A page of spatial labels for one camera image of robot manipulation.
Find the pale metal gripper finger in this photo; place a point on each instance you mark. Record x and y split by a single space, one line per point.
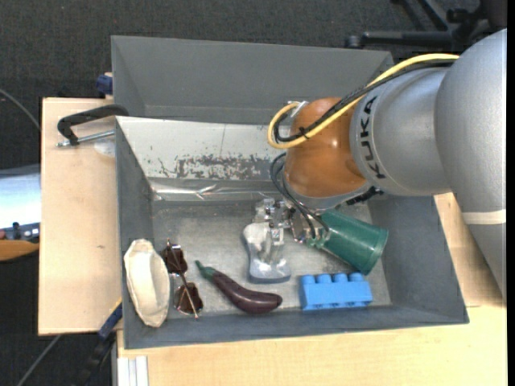
267 243
278 247

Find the blue toy building brick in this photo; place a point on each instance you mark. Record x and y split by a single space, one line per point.
336 294

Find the grey metal bin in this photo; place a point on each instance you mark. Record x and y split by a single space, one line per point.
225 79

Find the dark green plastic cup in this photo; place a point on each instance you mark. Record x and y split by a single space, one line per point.
354 241

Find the purple toy eggplant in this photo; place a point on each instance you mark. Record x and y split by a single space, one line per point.
249 296

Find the brown lens sunglasses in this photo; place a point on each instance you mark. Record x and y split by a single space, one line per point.
189 296

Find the black cylinder on white bracket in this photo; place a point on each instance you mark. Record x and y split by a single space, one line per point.
364 196

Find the cream cloth pouch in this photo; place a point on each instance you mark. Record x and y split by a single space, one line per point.
147 284

